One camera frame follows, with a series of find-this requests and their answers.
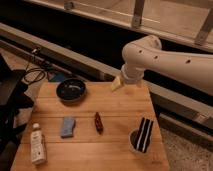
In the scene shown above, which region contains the dark round bowl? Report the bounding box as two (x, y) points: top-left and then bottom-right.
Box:
(56, 78), (86, 101)

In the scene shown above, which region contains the black equipment on left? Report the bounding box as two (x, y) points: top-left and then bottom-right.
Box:
(0, 53), (34, 171)

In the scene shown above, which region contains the blue object behind table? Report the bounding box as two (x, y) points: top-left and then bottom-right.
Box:
(50, 73), (68, 82)

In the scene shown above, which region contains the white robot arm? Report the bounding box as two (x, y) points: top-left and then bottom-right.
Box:
(111, 35), (213, 96)

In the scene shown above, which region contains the blue sponge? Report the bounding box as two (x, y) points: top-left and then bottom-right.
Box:
(60, 117), (75, 138)

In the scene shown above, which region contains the metal rail frame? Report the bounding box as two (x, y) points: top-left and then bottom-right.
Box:
(0, 0), (213, 134)

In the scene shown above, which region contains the white plastic bottle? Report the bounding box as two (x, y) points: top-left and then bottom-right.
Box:
(30, 123), (46, 165)

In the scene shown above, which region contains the black cable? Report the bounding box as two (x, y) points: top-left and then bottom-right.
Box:
(22, 48), (51, 85)

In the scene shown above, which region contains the white cup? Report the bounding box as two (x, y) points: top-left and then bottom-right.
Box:
(129, 129), (152, 153)

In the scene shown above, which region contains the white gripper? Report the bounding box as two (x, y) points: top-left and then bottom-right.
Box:
(111, 65), (145, 91)

